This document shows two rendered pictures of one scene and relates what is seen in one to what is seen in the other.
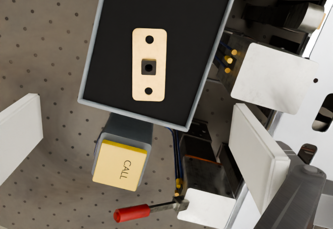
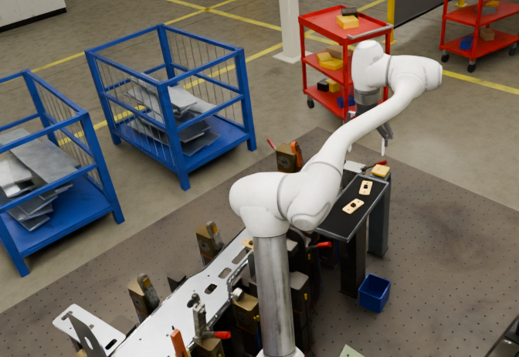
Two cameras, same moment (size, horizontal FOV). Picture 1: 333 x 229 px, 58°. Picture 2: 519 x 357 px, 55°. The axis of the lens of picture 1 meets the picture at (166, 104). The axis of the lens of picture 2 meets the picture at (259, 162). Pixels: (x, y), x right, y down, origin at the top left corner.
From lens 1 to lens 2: 177 cm
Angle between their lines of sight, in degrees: 39
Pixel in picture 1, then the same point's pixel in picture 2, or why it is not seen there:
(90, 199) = (421, 202)
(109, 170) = (383, 169)
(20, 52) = (451, 273)
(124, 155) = (378, 171)
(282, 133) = not seen: hidden behind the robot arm
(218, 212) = (348, 164)
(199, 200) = (355, 168)
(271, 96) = not seen: hidden behind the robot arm
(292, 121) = not seen: hidden behind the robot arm
